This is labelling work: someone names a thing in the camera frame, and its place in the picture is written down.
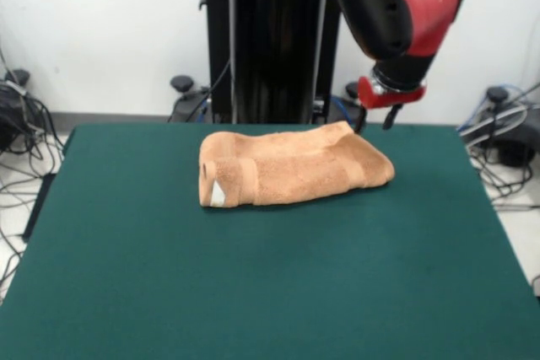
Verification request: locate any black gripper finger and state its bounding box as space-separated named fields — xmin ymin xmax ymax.
xmin=354 ymin=106 xmax=368 ymax=134
xmin=382 ymin=103 xmax=401 ymax=131

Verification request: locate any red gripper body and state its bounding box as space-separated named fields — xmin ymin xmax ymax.
xmin=357 ymin=76 xmax=427 ymax=110

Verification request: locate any tan terry towel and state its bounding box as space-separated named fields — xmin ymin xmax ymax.
xmin=197 ymin=120 xmax=397 ymax=209

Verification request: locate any dark green tablecloth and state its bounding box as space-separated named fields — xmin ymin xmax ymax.
xmin=0 ymin=123 xmax=540 ymax=360

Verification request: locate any blue cable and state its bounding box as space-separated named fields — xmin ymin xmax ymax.
xmin=328 ymin=96 xmax=354 ymax=124
xmin=456 ymin=83 xmax=528 ymax=132

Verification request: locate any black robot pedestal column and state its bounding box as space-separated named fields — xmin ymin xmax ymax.
xmin=197 ymin=0 xmax=359 ymax=125

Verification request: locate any black caster base with cables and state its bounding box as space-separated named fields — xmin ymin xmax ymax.
xmin=459 ymin=85 xmax=540 ymax=168
xmin=0 ymin=68 xmax=34 ymax=153

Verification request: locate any black cable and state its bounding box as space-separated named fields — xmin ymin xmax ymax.
xmin=185 ymin=58 xmax=233 ymax=123

